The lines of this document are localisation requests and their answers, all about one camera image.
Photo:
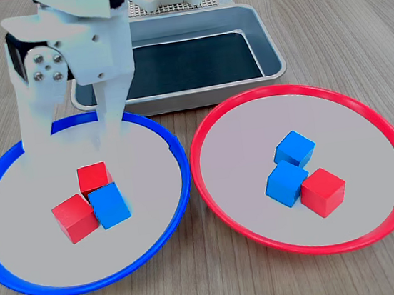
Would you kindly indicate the blue-rimmed white plate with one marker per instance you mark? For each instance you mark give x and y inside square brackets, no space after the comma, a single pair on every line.
[53,262]

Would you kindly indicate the pale perforated base plate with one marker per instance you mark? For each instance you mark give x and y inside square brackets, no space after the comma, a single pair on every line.
[173,9]

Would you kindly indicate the small red cube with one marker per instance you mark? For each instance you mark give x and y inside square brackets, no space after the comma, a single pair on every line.
[74,220]
[94,176]
[323,193]

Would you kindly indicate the black tray mat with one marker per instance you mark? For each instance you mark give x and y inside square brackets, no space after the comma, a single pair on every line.
[190,65]

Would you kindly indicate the small blue cube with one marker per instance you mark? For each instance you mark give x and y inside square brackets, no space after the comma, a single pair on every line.
[284,185]
[111,206]
[294,146]

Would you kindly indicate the red-rimmed white plate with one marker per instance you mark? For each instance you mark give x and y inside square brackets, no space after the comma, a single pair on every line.
[240,149]

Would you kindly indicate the steel tray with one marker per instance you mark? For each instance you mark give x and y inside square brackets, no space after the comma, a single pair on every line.
[212,97]

